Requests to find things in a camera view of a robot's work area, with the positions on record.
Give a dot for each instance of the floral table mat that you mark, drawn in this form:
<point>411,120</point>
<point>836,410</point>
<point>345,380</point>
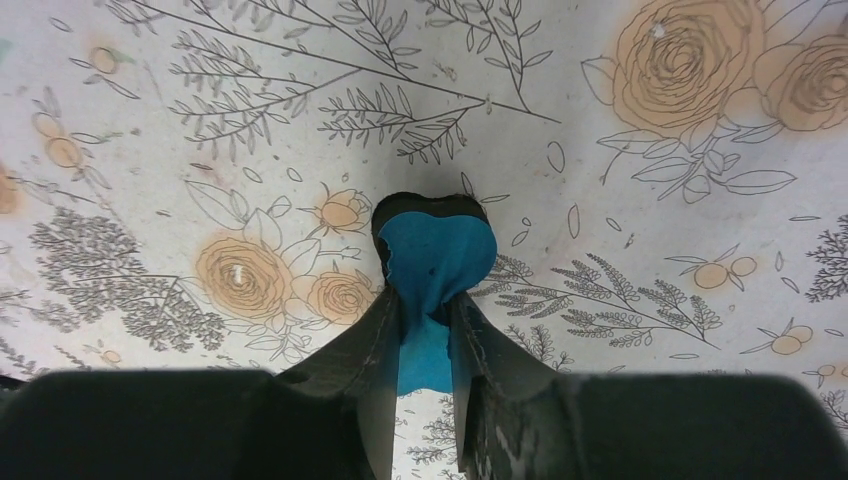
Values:
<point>187,190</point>

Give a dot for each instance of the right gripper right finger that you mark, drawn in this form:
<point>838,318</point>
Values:
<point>515,417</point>

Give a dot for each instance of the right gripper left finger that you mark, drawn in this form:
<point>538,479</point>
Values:
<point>331,416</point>

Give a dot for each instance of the blue bone-shaped eraser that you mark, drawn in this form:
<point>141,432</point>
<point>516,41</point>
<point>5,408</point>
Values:
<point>431,250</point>

